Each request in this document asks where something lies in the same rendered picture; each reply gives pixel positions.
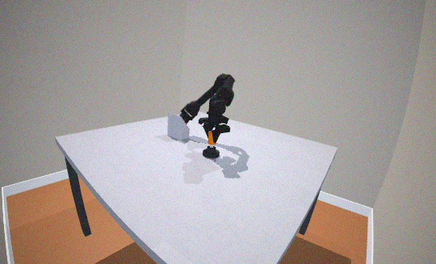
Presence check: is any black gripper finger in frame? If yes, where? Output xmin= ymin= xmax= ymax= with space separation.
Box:
xmin=212 ymin=130 xmax=220 ymax=144
xmin=202 ymin=126 xmax=214 ymax=137

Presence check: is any orange knob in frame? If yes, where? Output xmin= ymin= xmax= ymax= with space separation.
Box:
xmin=208 ymin=131 xmax=216 ymax=145

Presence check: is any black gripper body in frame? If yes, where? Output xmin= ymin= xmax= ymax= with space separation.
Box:
xmin=199 ymin=110 xmax=230 ymax=133

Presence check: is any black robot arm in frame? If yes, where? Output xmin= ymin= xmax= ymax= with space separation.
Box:
xmin=180 ymin=74 xmax=236 ymax=124

